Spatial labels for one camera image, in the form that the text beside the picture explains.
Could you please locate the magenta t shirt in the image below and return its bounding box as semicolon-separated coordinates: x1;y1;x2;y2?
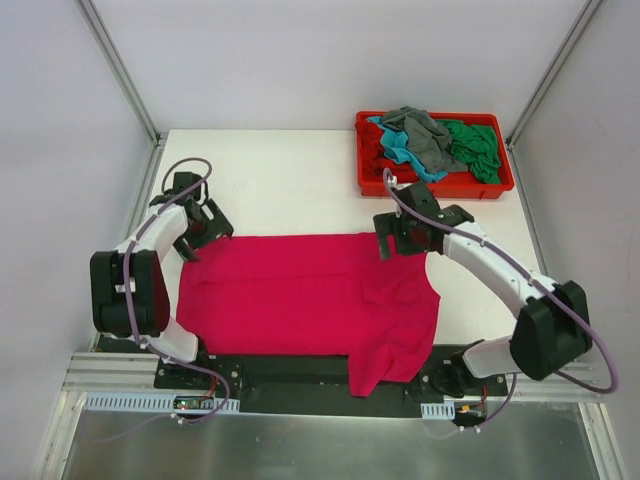
177;233;440;397

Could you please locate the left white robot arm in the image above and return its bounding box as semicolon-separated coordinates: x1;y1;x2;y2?
89;172;234;389

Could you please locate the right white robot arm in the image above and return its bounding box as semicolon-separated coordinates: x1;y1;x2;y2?
373;183;593;395

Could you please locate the red t shirt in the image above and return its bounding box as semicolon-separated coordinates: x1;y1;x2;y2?
356;120;419;183

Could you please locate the teal t shirt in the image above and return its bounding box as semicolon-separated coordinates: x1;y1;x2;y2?
365;116;448;183

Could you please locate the grey t shirt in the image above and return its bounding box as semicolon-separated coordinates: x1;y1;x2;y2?
381;106;469;175

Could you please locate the green t shirt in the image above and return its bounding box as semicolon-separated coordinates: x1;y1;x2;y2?
439;119;502;185

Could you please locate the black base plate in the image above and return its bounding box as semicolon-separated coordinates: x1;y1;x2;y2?
143;344;508;418

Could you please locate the left white cable duct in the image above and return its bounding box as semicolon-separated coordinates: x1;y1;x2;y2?
84;392;240;415

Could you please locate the white cable duct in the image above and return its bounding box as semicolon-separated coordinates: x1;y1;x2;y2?
420;400;456;421
84;392;240;415

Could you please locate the right white cable duct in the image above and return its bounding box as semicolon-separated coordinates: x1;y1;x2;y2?
420;400;456;421

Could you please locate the left aluminium frame post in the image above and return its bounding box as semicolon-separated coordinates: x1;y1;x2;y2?
74;0;161;145

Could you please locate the aluminium frame post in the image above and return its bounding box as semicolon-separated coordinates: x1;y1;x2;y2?
74;0;161;145
505;0;605;149

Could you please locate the right aluminium frame post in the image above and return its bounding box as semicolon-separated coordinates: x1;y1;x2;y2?
505;0;605;149

